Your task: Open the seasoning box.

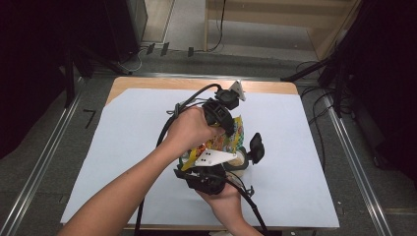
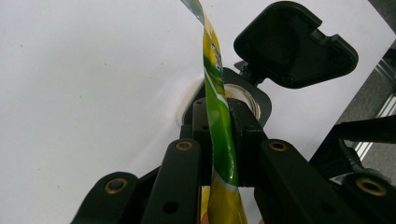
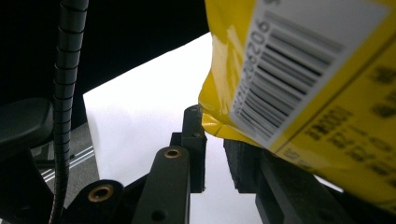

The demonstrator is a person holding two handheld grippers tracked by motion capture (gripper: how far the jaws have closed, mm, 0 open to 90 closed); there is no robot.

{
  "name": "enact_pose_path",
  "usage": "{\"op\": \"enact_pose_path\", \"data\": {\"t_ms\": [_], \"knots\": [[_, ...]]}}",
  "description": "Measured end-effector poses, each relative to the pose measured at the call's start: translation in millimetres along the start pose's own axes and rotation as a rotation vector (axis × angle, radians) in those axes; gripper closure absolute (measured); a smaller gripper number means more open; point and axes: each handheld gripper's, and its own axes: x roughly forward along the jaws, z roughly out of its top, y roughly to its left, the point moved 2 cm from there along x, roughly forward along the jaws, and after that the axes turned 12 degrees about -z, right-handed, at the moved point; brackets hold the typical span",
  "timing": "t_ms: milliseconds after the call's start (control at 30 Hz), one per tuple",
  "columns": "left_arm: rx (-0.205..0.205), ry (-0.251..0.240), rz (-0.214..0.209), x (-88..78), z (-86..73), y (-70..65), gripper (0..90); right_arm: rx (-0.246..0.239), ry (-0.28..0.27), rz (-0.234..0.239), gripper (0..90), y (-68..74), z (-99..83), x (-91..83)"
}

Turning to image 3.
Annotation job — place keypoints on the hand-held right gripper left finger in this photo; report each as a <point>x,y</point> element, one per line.
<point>196,161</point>

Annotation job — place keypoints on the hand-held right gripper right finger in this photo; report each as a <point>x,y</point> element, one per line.
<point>274,193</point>

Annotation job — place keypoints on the yellow spouted pouch green cap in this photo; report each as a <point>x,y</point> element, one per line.
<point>336,130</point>

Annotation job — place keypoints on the white paper table sheet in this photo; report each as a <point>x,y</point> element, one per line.
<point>140,124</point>

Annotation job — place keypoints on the dark rounded object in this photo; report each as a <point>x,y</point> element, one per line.
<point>25,124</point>

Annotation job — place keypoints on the long metal floor rail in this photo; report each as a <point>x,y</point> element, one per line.
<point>77,158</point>

